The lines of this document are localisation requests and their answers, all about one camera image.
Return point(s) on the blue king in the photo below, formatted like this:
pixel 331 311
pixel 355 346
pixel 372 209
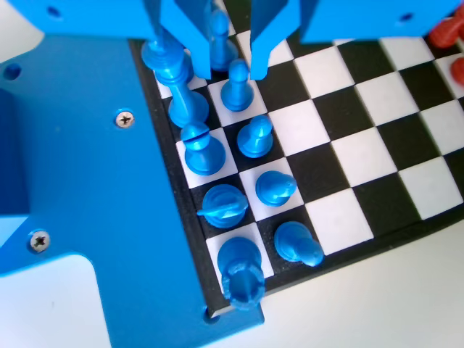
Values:
pixel 166 61

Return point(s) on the silver Phillips screw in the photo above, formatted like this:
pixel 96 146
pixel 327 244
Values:
pixel 124 119
pixel 39 241

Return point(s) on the red pawn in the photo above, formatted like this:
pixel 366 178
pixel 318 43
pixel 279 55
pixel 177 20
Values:
pixel 446 30
pixel 458 70

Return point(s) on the blue bishop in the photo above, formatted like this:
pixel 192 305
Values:
pixel 203 156

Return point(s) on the black and white chessboard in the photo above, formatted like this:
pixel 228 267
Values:
pixel 319 127

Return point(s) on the blue pawn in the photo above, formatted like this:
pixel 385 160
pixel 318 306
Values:
pixel 253 139
pixel 273 188
pixel 235 94
pixel 293 243
pixel 221 43

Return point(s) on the blue rook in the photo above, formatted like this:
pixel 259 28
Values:
pixel 239 286

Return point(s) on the blue knight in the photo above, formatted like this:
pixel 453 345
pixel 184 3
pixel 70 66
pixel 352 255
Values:
pixel 221 206

